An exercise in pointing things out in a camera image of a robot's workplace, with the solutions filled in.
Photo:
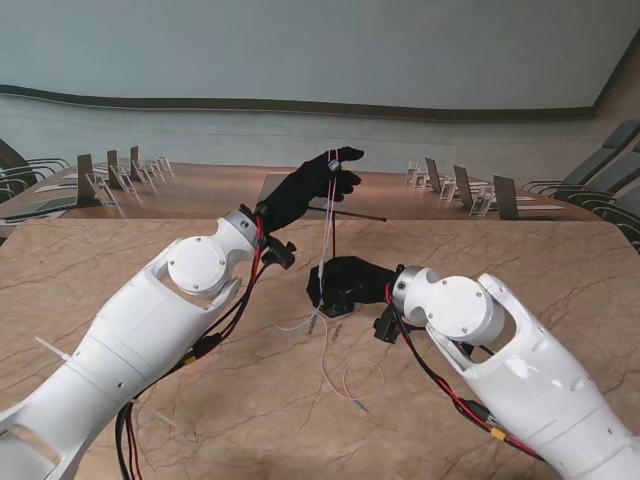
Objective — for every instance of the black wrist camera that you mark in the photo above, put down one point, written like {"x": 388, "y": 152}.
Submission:
{"x": 279, "y": 254}
{"x": 389, "y": 325}

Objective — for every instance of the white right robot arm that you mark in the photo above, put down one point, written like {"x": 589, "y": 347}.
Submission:
{"x": 525, "y": 380}

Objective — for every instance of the black T-shaped earphone rack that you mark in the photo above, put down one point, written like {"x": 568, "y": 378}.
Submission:
{"x": 360, "y": 216}

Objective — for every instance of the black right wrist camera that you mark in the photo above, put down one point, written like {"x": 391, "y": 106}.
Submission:
{"x": 389, "y": 325}

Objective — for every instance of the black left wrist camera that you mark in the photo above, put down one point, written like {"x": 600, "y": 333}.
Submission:
{"x": 279, "y": 254}

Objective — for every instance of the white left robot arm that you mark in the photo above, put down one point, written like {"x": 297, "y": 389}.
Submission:
{"x": 125, "y": 340}

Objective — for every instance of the printed conference room backdrop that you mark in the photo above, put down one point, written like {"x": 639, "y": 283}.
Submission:
{"x": 320, "y": 75}

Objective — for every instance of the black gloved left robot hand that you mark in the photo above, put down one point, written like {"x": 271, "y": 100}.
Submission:
{"x": 305, "y": 190}

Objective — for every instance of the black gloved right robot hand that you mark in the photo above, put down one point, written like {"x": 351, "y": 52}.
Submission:
{"x": 355, "y": 282}

